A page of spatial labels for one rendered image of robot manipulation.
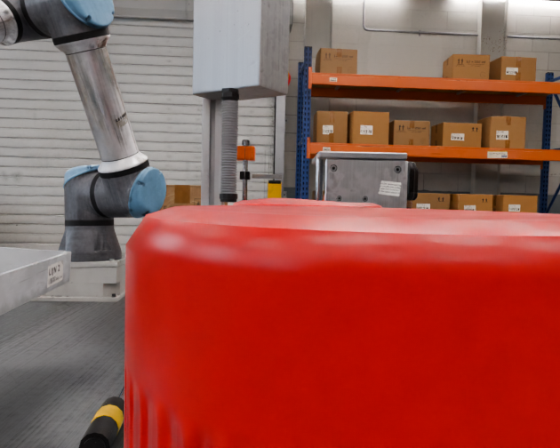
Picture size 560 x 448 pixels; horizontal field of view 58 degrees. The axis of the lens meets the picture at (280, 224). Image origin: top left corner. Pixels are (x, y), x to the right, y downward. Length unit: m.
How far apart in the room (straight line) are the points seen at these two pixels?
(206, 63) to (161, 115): 4.57
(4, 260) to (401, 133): 4.49
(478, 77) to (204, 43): 4.55
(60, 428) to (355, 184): 0.43
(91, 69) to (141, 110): 4.48
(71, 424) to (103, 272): 0.67
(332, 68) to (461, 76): 1.27
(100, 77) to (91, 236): 0.37
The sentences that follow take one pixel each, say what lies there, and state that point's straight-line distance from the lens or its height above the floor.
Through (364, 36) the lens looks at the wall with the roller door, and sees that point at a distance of 6.01.
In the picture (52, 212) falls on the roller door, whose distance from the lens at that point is 5.82.
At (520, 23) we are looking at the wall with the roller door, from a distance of 6.69.
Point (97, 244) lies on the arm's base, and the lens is 1.29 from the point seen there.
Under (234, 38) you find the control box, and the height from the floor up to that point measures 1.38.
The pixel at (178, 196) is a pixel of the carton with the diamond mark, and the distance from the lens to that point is 1.67.
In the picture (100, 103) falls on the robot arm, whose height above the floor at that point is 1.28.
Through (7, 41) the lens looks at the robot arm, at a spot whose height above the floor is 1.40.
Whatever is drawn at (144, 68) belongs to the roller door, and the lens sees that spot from 5.71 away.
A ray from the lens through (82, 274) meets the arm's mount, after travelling 1.28.
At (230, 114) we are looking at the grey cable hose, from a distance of 0.95.
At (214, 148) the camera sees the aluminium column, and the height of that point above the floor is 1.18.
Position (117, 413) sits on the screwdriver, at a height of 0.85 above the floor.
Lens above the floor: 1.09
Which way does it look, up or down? 3 degrees down
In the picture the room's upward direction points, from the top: 1 degrees clockwise
